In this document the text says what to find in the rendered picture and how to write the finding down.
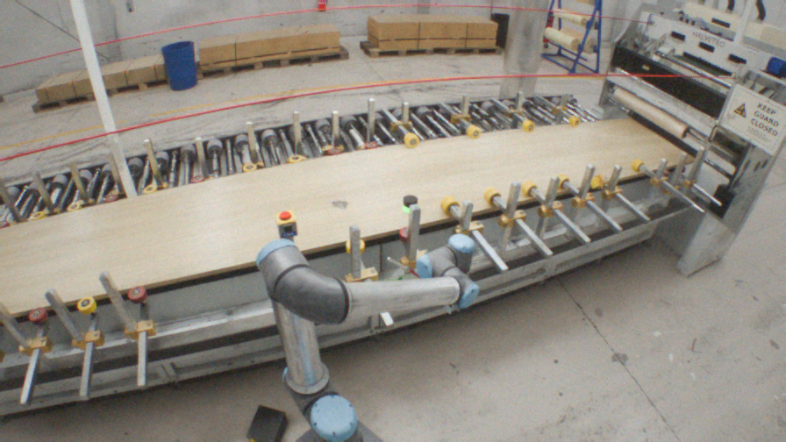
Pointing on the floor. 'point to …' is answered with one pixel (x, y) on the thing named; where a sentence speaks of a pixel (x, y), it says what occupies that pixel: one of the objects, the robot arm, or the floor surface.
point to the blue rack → (579, 44)
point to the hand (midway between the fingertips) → (447, 308)
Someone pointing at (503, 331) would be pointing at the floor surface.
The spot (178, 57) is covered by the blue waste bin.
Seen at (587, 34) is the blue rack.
